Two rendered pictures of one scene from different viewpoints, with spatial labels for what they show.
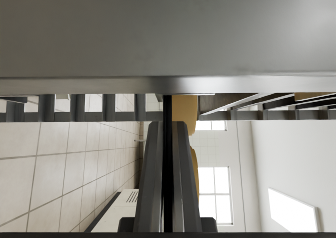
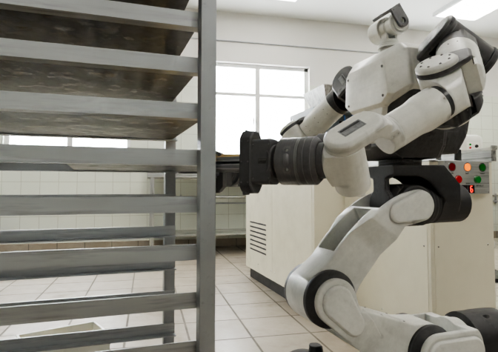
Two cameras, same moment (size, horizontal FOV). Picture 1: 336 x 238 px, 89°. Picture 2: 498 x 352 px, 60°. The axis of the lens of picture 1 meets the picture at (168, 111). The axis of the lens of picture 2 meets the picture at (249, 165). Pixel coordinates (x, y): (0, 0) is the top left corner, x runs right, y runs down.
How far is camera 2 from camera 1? 77 cm
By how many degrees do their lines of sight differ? 24
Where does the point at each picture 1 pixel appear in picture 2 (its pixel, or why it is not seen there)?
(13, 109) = (161, 334)
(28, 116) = (168, 318)
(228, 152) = not seen: hidden behind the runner
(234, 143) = not seen: hidden behind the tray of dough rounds
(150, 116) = (170, 189)
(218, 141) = not seen: hidden behind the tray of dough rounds
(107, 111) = (164, 234)
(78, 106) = (158, 265)
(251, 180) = (233, 22)
